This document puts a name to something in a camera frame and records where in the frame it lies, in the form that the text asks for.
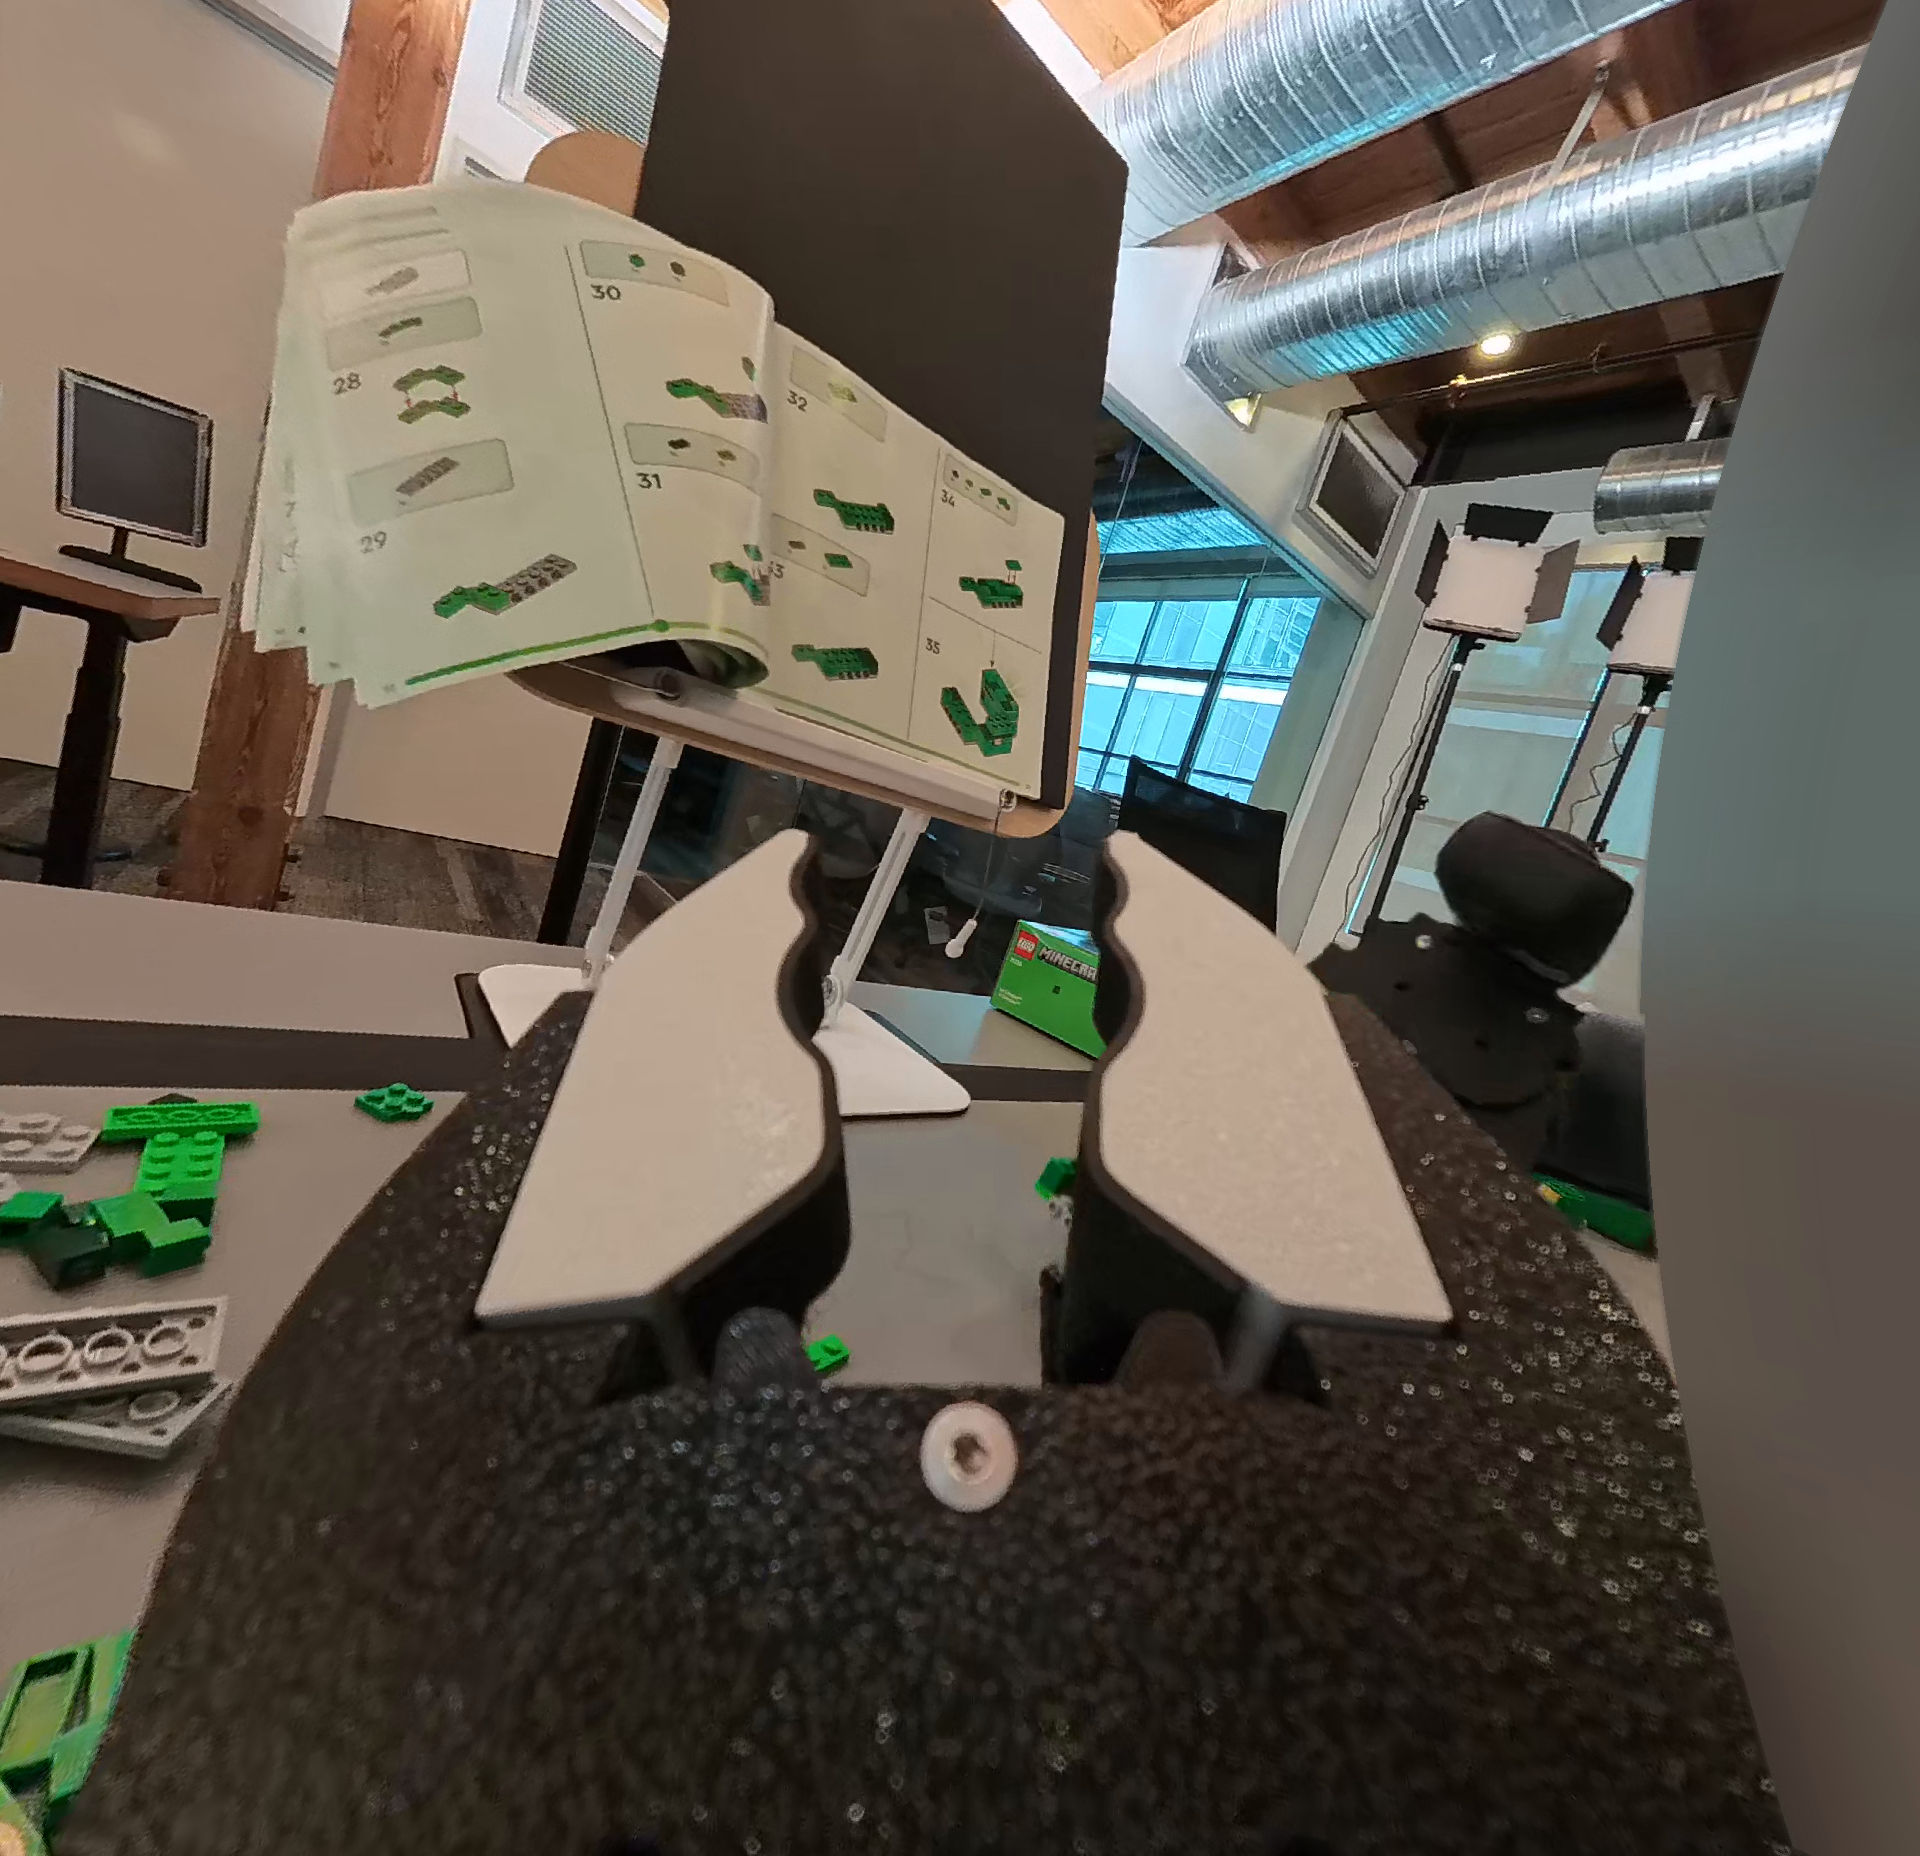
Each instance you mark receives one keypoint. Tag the wooden standing desk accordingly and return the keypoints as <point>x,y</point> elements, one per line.
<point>88,586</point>

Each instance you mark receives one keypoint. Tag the silver ventilation duct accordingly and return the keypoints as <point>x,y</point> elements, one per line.
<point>1657,486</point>
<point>1504,253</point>
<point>1351,55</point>

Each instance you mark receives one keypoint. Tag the wooden pillar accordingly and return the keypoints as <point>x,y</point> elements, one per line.
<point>399,71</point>

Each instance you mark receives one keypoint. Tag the glass window wall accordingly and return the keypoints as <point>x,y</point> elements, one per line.
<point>1203,653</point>

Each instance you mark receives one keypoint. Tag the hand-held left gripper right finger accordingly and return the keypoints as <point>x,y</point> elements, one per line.
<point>1248,1120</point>

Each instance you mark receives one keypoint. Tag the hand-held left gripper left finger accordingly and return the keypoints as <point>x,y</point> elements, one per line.
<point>663,1108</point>

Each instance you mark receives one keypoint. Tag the computer monitor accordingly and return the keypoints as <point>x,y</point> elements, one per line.
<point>133,452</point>

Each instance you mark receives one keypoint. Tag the small grey toy plate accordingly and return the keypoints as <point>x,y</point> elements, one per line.
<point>38,1140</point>

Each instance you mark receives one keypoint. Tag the grey long toy plate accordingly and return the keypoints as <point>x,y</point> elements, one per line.
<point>120,1423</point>
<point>104,1344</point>

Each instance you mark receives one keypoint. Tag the black board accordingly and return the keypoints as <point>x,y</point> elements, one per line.
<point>883,162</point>

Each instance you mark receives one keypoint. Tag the toy brick instruction booklet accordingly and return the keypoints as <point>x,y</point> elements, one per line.
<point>678,434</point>

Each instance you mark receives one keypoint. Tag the studio light panel on stand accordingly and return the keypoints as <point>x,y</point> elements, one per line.
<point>1494,574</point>
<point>1645,624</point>

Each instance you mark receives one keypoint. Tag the white framed wall vent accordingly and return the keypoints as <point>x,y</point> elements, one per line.
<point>1359,494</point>
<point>589,42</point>

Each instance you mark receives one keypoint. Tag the green toy brick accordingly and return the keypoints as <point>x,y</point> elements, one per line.
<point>1610,1219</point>
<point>825,1351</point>
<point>46,1724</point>
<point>1058,1181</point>

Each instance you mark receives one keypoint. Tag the green toy box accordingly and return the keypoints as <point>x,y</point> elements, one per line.
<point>1043,981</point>

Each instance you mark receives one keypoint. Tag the round ceiling light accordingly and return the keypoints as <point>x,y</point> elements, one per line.
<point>1497,343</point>

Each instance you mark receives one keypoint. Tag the long green toy brick assembly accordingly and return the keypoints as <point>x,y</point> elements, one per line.
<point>172,1190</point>

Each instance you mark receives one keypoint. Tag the small green toy plate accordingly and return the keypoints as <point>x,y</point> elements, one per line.
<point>392,1100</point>

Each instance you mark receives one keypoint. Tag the large grey rounded object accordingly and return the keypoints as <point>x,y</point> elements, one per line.
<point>1804,907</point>

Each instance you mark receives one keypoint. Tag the white and wooden book stand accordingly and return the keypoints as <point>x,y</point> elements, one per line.
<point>903,1081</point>

